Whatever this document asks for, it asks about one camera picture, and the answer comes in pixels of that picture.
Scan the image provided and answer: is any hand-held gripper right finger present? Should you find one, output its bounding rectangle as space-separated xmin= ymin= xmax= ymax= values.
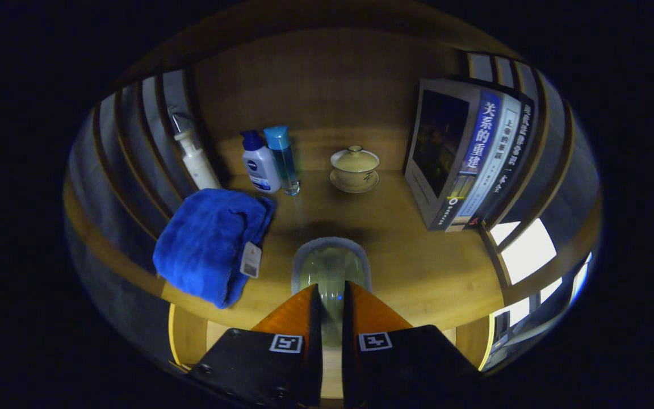
xmin=342 ymin=281 xmax=478 ymax=409

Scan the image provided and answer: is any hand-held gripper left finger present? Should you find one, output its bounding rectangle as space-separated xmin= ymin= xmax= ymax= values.
xmin=188 ymin=284 xmax=323 ymax=409

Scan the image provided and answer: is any pale green white scrubber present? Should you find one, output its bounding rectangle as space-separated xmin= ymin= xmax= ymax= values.
xmin=292 ymin=237 xmax=373 ymax=348

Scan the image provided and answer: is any wooden countertop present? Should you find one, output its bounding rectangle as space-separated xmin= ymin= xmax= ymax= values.
xmin=157 ymin=128 xmax=506 ymax=331

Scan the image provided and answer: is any wooden cabinet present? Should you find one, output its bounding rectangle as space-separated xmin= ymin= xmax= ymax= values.
xmin=65 ymin=3 xmax=603 ymax=375

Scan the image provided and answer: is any blue towel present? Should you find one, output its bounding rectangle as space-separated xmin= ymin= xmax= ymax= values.
xmin=152 ymin=189 xmax=276 ymax=310

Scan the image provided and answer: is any white lotion bottle blue cap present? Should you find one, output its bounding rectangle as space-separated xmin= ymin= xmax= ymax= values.
xmin=240 ymin=130 xmax=282 ymax=195

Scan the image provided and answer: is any beige lidded tea cup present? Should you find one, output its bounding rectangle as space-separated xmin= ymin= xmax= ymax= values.
xmin=329 ymin=145 xmax=380 ymax=194

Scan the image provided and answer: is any clear teal bottle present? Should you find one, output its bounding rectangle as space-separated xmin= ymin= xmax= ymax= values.
xmin=263 ymin=126 xmax=301 ymax=197

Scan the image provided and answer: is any white pump bottle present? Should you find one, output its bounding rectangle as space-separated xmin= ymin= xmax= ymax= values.
xmin=168 ymin=105 xmax=223 ymax=191

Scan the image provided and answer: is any blue spine book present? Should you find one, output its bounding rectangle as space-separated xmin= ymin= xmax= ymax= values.
xmin=404 ymin=78 xmax=502 ymax=232

